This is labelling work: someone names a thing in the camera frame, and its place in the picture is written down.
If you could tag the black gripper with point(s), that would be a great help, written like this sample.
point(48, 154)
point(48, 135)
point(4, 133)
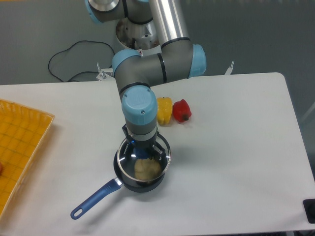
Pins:
point(144, 144)

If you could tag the glass pot lid blue knob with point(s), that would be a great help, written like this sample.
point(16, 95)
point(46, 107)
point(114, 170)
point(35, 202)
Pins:
point(130, 166)

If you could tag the dark pot blue handle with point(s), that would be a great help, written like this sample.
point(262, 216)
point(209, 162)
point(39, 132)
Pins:
point(110, 187)

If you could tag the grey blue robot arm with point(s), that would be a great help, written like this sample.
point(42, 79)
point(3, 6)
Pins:
point(139, 104)

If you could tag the beige bread roll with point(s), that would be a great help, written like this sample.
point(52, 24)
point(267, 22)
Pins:
point(147, 169)

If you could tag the yellow bell pepper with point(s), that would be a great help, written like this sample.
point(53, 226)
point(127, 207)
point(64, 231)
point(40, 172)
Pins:
point(164, 110)

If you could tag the red bell pepper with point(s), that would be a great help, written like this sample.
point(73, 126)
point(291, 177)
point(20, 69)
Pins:
point(181, 111)

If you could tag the yellow plastic basket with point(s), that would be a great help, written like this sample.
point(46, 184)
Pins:
point(22, 131)

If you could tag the black device at table edge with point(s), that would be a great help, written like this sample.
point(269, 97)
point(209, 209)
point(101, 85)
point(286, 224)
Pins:
point(309, 206)

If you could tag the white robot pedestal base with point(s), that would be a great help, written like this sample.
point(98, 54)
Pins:
point(157, 52)

